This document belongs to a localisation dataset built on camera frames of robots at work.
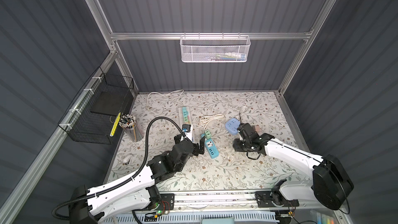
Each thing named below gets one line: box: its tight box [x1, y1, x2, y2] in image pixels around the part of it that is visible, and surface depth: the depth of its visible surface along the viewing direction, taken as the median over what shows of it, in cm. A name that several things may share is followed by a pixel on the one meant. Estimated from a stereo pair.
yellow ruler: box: [109, 112, 121, 137], surface depth 71 cm
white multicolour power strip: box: [178, 105, 194, 143], surface depth 64 cm
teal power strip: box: [200, 133, 220, 159], surface depth 90 cm
